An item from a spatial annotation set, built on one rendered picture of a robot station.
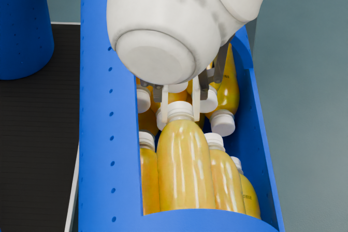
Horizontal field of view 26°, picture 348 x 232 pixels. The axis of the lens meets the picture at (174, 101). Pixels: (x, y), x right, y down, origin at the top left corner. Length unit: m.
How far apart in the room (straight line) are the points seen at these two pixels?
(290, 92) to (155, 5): 2.10
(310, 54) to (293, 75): 0.13
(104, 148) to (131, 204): 0.11
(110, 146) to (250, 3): 0.42
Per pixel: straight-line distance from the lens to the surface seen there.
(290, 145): 2.55
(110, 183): 0.98
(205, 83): 1.00
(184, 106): 1.06
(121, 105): 1.05
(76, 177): 2.29
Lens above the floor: 2.01
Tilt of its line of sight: 49 degrees down
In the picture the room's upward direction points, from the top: straight up
